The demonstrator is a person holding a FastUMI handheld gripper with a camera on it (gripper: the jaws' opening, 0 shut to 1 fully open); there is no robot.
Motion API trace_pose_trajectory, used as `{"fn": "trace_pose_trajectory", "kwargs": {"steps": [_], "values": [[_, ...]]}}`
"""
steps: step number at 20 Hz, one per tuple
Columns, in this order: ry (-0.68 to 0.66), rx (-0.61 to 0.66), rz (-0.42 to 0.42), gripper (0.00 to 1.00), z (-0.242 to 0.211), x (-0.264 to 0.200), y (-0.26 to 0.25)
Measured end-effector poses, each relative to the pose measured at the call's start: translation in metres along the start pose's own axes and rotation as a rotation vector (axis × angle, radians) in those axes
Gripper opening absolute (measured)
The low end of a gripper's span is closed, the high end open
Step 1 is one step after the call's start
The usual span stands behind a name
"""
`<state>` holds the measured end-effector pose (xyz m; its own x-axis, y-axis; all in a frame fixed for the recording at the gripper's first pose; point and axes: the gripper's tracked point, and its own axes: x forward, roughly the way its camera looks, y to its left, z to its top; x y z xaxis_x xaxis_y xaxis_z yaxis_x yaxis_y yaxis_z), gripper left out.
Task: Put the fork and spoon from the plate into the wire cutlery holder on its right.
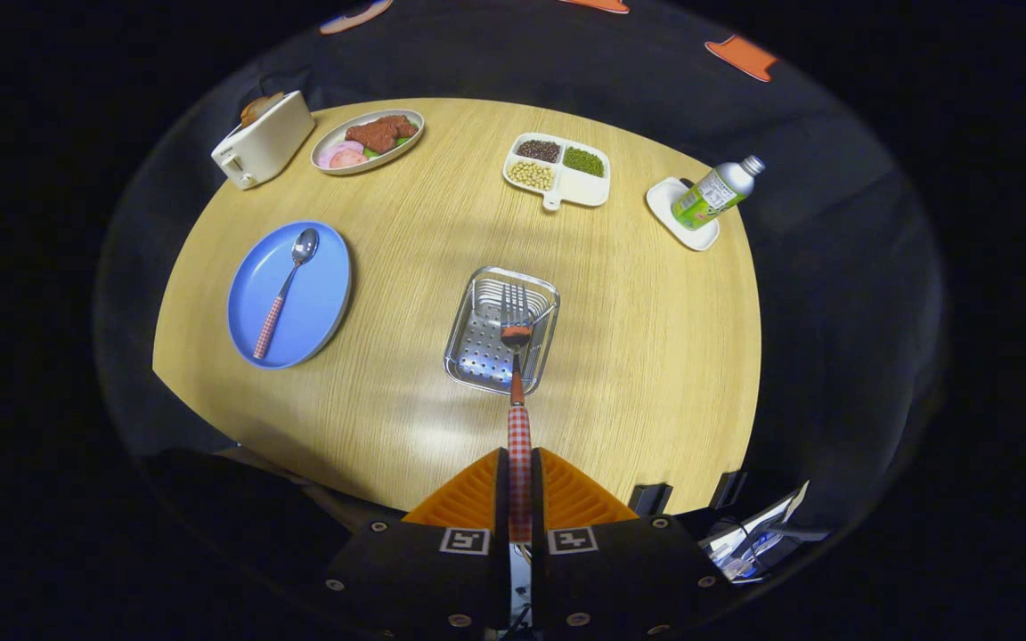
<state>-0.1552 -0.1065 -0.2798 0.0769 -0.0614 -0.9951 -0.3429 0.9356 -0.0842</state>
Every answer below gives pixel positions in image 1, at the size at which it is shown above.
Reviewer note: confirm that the deep pink ham slice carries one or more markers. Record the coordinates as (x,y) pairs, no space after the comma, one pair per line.
(349,160)

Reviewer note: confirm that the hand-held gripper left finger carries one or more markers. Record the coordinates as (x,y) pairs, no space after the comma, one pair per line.
(502,499)

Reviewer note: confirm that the green lettuce leaf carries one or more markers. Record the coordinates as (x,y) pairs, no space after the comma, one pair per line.
(402,141)

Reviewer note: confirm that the white oval plate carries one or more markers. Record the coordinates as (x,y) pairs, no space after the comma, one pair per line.
(330,147)

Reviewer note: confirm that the yellow soybeans portion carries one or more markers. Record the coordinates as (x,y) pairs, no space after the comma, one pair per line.
(531,175)

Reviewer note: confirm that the green beans portion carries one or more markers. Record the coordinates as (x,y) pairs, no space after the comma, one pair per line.
(584,161)

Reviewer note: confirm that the green label bottle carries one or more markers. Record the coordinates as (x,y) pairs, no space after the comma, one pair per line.
(709,198)

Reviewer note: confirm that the cream white toaster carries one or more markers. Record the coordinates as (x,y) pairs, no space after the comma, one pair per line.
(268,142)

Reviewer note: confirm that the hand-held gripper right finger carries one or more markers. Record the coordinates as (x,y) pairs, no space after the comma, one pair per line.
(536,499)

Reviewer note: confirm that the blue round plate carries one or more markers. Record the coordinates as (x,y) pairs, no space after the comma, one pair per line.
(317,303)

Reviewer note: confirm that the brown steak piece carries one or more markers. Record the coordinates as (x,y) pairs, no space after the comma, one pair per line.
(379,133)

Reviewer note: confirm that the black table clamp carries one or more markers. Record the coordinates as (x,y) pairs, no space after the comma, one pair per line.
(728,490)

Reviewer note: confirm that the dark crust bread slice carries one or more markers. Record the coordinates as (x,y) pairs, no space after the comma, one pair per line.
(253,111)

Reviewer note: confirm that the small white square dish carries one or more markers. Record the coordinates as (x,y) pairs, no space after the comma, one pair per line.
(664,200)

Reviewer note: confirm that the white divided dish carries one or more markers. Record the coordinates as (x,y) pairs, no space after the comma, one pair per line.
(584,189)

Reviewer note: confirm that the pale bread slice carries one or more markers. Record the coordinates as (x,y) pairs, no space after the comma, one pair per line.
(272,101)

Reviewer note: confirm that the pale pink ham slice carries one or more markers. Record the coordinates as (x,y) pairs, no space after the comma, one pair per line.
(331,150)

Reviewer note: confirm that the dark brown beans portion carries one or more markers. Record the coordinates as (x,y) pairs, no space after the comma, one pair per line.
(539,150)

